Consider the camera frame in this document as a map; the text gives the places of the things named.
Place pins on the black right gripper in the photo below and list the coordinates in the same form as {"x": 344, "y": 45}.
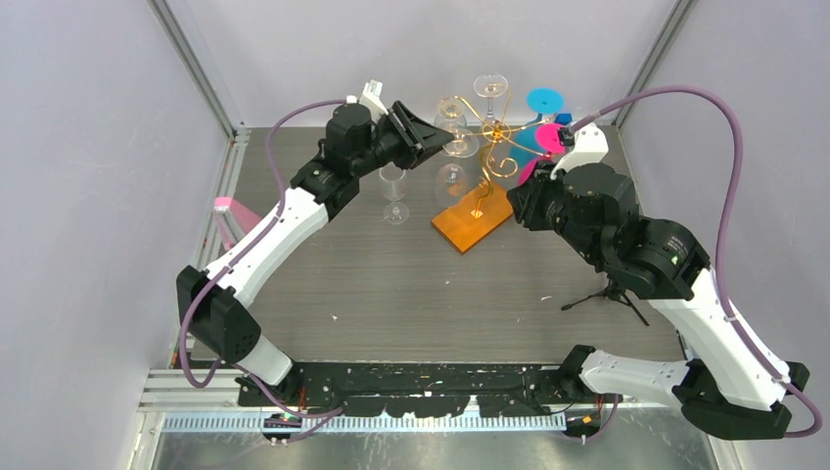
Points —
{"x": 525, "y": 199}

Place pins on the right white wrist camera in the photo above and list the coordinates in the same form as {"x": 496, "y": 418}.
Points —
{"x": 588, "y": 145}

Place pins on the gold wire wine glass rack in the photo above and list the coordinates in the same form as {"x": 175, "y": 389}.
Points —
{"x": 491, "y": 136}

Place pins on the blue cube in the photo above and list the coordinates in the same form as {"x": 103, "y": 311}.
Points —
{"x": 564, "y": 119}

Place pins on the orange wooden rack base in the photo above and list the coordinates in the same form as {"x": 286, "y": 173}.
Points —
{"x": 473, "y": 218}

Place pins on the pink wedge stand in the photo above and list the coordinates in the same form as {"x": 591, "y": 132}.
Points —
{"x": 233, "y": 220}

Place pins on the blue wine glass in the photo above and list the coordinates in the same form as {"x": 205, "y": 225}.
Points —
{"x": 546, "y": 103}

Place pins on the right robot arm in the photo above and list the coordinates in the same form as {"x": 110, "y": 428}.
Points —
{"x": 734, "y": 387}

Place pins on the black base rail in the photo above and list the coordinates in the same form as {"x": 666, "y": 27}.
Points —
{"x": 426, "y": 389}

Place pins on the pink wine glass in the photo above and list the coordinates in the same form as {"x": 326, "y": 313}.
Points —
{"x": 551, "y": 141}

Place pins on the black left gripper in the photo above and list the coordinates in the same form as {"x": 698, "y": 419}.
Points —
{"x": 419, "y": 140}

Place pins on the clear wine glass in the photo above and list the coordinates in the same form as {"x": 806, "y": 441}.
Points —
{"x": 393, "y": 187}
{"x": 453, "y": 180}

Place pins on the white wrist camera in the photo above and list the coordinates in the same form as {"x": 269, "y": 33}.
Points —
{"x": 588, "y": 145}
{"x": 370, "y": 98}

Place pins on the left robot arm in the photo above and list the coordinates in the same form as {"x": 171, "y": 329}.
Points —
{"x": 214, "y": 301}

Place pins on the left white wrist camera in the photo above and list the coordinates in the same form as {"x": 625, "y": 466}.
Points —
{"x": 370, "y": 98}

